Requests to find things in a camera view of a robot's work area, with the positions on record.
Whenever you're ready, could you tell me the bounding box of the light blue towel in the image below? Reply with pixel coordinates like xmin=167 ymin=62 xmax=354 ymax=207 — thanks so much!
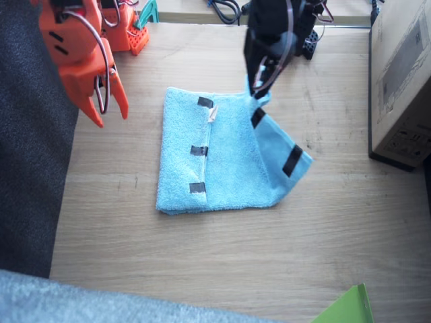
xmin=155 ymin=80 xmax=314 ymax=217

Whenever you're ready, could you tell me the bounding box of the green table clamp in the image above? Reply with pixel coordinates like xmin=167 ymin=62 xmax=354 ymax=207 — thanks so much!
xmin=134 ymin=0 xmax=159 ymax=30

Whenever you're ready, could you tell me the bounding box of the dark grey fabric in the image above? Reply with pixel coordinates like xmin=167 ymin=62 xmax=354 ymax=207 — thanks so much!
xmin=0 ymin=0 xmax=80 ymax=279

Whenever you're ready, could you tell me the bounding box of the brown cardboard box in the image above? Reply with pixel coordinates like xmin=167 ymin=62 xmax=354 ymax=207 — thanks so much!
xmin=368 ymin=0 xmax=431 ymax=172

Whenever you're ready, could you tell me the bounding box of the light grey fabric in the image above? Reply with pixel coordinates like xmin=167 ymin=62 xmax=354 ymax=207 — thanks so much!
xmin=0 ymin=268 xmax=284 ymax=323

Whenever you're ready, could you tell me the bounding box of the lime green sheet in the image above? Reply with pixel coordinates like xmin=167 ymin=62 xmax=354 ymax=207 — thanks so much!
xmin=309 ymin=283 xmax=374 ymax=323

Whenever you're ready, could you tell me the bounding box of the black looped cable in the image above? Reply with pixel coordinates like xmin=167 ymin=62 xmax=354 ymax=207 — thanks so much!
xmin=210 ymin=0 xmax=242 ymax=26

